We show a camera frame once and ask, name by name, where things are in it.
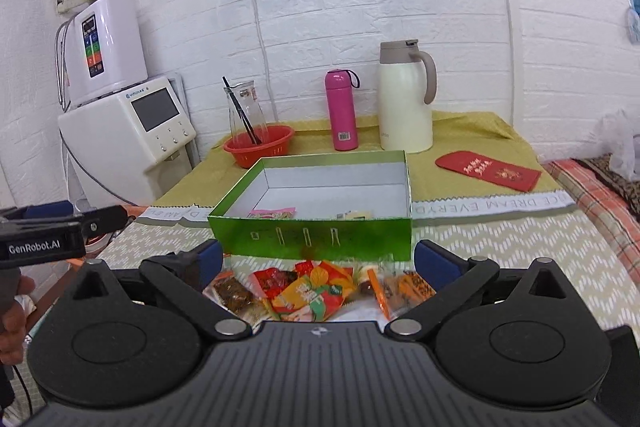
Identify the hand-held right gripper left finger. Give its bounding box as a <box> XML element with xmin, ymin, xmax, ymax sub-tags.
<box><xmin>62</xmin><ymin>239</ymin><xmax>253</xmax><ymax>342</ymax></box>

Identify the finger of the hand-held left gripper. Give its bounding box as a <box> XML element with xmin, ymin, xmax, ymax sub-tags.
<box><xmin>81</xmin><ymin>205</ymin><xmax>130</xmax><ymax>239</ymax></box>
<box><xmin>20</xmin><ymin>200</ymin><xmax>76</xmax><ymax>221</ymax></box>

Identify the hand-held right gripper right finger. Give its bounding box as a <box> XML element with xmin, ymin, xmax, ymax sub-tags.
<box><xmin>384</xmin><ymin>239</ymin><xmax>576</xmax><ymax>342</ymax></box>

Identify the green cardboard box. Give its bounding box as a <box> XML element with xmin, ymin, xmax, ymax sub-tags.
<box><xmin>207</xmin><ymin>150</ymin><xmax>413</xmax><ymax>261</ymax></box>

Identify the person's left hand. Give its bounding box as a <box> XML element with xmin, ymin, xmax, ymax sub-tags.
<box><xmin>0</xmin><ymin>267</ymin><xmax>37</xmax><ymax>365</ymax></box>

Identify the clear orange-print snack packet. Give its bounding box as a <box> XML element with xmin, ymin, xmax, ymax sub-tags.
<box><xmin>382</xmin><ymin>271</ymin><xmax>436</xmax><ymax>310</ymax></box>

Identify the brown snack packet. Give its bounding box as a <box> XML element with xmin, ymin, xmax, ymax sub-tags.
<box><xmin>212</xmin><ymin>277</ymin><xmax>266</xmax><ymax>314</ymax></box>

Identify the white dispenser with screen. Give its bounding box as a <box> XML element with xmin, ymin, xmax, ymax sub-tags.
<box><xmin>57</xmin><ymin>76</ymin><xmax>198</xmax><ymax>208</ymax></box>

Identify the small red snack packet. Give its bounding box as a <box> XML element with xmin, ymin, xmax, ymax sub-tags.
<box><xmin>252</xmin><ymin>268</ymin><xmax>301</xmax><ymax>303</ymax></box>

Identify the pink snack packet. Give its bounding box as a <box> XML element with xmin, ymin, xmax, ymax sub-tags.
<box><xmin>248</xmin><ymin>206</ymin><xmax>297</xmax><ymax>221</ymax></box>

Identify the chevron patterned cloth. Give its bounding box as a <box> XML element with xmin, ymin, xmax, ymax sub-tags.
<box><xmin>95</xmin><ymin>192</ymin><xmax>640</xmax><ymax>333</ymax></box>

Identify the orange snack packet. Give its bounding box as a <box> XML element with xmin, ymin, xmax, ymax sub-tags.
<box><xmin>271</xmin><ymin>259</ymin><xmax>358</xmax><ymax>323</ymax></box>

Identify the red envelope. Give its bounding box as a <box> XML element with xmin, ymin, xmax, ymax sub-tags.
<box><xmin>435</xmin><ymin>151</ymin><xmax>542</xmax><ymax>192</ymax></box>

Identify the yellow-green tablecloth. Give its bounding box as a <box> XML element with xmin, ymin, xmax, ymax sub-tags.
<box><xmin>155</xmin><ymin>109</ymin><xmax>561</xmax><ymax>208</ymax></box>

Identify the red plastic bowl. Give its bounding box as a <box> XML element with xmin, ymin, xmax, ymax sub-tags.
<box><xmin>223</xmin><ymin>124</ymin><xmax>296</xmax><ymax>169</ymax></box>

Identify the black straw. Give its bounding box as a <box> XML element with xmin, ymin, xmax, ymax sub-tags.
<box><xmin>222</xmin><ymin>77</ymin><xmax>263</xmax><ymax>146</ymax></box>

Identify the cream thermos jug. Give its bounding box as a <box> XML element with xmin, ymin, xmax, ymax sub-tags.
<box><xmin>377</xmin><ymin>39</ymin><xmax>438</xmax><ymax>154</ymax></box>

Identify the glass carafe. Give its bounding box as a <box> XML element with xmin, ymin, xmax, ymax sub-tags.
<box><xmin>223</xmin><ymin>79</ymin><xmax>268</xmax><ymax>146</ymax></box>

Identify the pink thermos bottle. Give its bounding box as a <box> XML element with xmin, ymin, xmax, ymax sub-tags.
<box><xmin>324</xmin><ymin>69</ymin><xmax>361</xmax><ymax>152</ymax></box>

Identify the plaid blanket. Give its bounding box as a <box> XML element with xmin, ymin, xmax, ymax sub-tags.
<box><xmin>542</xmin><ymin>154</ymin><xmax>640</xmax><ymax>288</ymax></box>

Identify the white water ionizer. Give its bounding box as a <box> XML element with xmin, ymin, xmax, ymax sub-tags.
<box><xmin>65</xmin><ymin>0</ymin><xmax>149</xmax><ymax>108</ymax></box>

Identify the dark patterned cloth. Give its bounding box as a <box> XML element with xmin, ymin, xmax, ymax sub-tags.
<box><xmin>575</xmin><ymin>156</ymin><xmax>640</xmax><ymax>219</ymax></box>

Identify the clear plastic bag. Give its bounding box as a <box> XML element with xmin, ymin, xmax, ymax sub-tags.
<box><xmin>595</xmin><ymin>108</ymin><xmax>640</xmax><ymax>182</ymax></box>

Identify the grey hose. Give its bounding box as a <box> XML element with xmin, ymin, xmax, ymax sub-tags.
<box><xmin>54</xmin><ymin>19</ymin><xmax>75</xmax><ymax>114</ymax></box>

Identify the black cable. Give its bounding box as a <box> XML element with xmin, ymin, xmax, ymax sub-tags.
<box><xmin>12</xmin><ymin>364</ymin><xmax>37</xmax><ymax>414</ymax></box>

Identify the white wall cable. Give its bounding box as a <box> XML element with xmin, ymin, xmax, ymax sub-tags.
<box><xmin>241</xmin><ymin>0</ymin><xmax>278</xmax><ymax>128</ymax></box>

